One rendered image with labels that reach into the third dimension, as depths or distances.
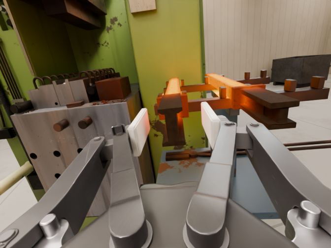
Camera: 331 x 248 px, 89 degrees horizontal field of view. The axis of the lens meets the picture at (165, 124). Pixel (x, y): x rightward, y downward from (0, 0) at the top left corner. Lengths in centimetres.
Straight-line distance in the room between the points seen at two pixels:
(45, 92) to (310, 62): 522
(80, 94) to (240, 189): 56
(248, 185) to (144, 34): 60
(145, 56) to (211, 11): 468
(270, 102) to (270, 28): 609
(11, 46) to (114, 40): 46
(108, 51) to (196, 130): 67
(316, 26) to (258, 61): 212
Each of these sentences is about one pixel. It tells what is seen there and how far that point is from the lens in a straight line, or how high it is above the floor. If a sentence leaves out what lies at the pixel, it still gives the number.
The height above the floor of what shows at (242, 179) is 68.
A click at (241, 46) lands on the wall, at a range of 568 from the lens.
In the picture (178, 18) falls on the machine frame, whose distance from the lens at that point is 71.
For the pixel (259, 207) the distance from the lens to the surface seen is 47.
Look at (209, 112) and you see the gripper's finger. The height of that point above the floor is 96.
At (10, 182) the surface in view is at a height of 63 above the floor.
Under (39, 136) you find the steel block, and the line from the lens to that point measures 69.
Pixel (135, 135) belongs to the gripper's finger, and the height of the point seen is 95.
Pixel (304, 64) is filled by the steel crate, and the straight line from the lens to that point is 527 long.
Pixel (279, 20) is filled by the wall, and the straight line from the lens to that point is 648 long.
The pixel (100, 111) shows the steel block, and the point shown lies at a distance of 56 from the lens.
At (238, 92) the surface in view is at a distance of 28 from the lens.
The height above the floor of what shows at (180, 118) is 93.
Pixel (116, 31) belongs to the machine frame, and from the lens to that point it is 109.
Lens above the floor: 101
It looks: 20 degrees down
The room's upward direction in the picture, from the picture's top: 7 degrees counter-clockwise
